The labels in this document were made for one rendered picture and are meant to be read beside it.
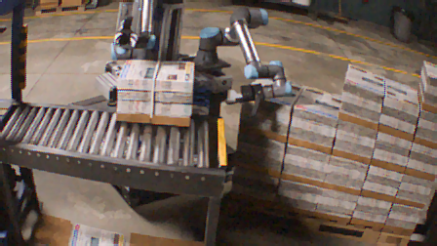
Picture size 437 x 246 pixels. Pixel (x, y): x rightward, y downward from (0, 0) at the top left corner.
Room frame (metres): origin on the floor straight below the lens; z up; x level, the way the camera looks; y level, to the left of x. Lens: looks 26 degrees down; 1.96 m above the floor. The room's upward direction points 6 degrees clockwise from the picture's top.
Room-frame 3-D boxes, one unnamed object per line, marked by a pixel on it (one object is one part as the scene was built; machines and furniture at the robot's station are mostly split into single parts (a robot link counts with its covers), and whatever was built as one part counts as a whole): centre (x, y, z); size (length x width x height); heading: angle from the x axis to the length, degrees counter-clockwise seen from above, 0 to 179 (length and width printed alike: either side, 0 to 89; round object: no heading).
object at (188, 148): (2.14, 0.12, 0.77); 0.47 x 0.05 x 0.05; 4
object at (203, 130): (2.14, 0.06, 0.77); 0.47 x 0.05 x 0.05; 4
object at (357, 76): (2.62, -0.85, 1.06); 0.37 x 0.29 x 0.01; 162
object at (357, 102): (2.62, -0.85, 0.95); 0.38 x 0.29 x 0.23; 162
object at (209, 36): (3.16, 0.11, 0.98); 0.13 x 0.12 x 0.14; 115
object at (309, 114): (2.66, -0.72, 0.42); 1.17 x 0.39 x 0.83; 71
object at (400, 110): (2.53, -1.13, 0.95); 0.38 x 0.29 x 0.23; 161
